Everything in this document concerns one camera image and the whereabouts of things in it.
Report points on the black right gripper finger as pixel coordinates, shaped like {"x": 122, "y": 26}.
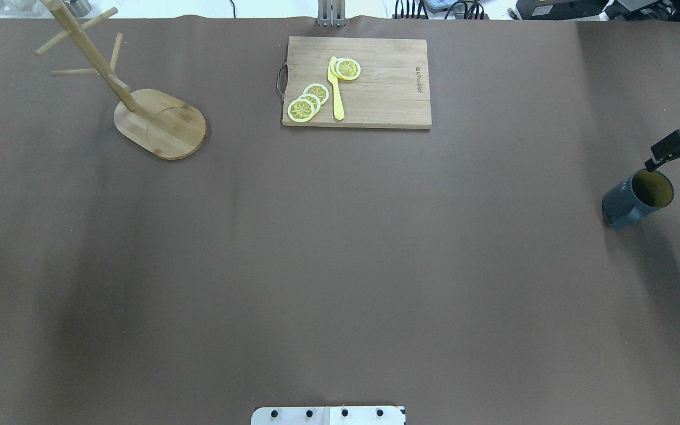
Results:
{"x": 666, "y": 150}

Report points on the blue mug yellow inside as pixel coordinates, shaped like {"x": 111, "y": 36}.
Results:
{"x": 642, "y": 193}

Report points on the bamboo mug tree rack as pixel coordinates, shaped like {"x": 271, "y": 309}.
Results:
{"x": 164, "y": 126}

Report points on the wooden cutting board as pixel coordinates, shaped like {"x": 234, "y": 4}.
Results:
{"x": 392, "y": 92}

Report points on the lemon slice by knife tip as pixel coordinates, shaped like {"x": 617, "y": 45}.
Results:
{"x": 345, "y": 68}

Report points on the lemon slice back of stack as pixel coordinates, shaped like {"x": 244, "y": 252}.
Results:
{"x": 318, "y": 90}

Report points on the lemon slice middle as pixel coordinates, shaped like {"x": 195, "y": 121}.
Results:
{"x": 314, "y": 100}

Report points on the lemon slice front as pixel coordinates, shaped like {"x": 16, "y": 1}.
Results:
{"x": 300, "y": 111}

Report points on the metal weight cylinder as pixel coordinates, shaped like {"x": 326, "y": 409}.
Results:
{"x": 78, "y": 8}

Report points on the aluminium frame post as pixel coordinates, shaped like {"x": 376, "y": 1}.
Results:
{"x": 331, "y": 13}

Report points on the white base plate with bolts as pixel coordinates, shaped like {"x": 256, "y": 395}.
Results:
{"x": 329, "y": 415}

